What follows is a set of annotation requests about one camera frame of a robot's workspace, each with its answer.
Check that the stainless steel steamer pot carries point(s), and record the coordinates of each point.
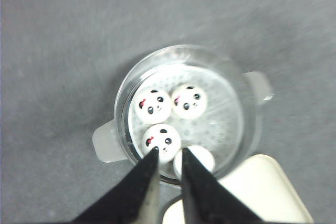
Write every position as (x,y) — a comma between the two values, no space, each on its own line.
(229,128)

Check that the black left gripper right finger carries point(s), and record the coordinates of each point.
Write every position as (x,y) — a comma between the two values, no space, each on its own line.
(205,200)

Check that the beige plastic tray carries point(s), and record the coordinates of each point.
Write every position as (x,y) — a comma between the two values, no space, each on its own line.
(260,183)

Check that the panda bun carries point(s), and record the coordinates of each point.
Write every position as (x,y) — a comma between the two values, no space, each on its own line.
(165,137)
(189,101)
(201,153)
(152,106)

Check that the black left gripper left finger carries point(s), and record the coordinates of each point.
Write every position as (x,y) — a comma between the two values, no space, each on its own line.
(135,199)

